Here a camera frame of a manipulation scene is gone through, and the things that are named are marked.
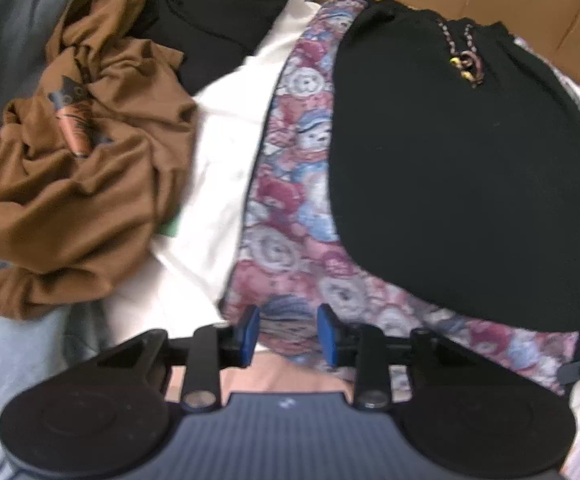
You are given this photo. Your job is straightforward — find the black shorts with bear lining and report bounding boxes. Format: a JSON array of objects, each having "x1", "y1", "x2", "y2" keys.
[{"x1": 216, "y1": 0, "x2": 580, "y2": 399}]

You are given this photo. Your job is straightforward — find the light blue jeans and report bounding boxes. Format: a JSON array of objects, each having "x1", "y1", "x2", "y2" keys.
[{"x1": 0, "y1": 244, "x2": 117, "y2": 480}]

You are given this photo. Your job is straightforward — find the brown t-shirt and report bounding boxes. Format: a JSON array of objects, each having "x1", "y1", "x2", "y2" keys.
[{"x1": 0, "y1": 0, "x2": 198, "y2": 320}]

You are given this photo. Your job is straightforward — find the black garment under pillow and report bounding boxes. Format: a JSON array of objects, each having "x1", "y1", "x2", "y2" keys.
[{"x1": 128, "y1": 0, "x2": 288, "y2": 96}]

